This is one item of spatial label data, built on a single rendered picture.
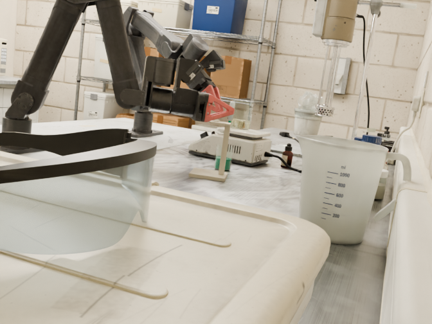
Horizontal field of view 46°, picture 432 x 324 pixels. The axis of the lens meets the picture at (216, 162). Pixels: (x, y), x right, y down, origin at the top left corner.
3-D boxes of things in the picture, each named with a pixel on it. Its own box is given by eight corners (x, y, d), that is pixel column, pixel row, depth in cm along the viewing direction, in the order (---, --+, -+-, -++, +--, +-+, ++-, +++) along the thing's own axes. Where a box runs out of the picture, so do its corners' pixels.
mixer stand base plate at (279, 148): (265, 150, 170) (265, 148, 170) (278, 146, 189) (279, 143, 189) (355, 166, 161) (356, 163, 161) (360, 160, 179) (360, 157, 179)
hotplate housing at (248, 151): (186, 153, 142) (189, 125, 141) (207, 150, 154) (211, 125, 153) (259, 169, 133) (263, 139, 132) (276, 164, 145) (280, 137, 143)
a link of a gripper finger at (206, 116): (231, 96, 127) (195, 90, 125) (238, 98, 120) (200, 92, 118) (227, 123, 128) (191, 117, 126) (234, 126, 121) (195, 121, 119)
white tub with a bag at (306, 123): (301, 134, 252) (307, 90, 249) (325, 138, 243) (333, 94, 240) (284, 133, 242) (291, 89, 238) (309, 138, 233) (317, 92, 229)
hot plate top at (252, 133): (215, 130, 138) (215, 127, 138) (233, 128, 149) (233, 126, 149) (255, 137, 133) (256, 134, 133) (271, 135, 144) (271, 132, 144)
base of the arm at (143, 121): (166, 112, 178) (148, 108, 180) (139, 113, 159) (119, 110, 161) (164, 134, 179) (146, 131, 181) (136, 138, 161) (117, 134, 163)
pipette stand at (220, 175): (188, 176, 111) (195, 118, 109) (193, 170, 119) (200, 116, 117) (224, 182, 111) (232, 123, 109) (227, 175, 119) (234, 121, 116)
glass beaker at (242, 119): (237, 129, 145) (242, 99, 144) (254, 132, 141) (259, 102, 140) (221, 128, 140) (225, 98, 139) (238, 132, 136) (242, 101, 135)
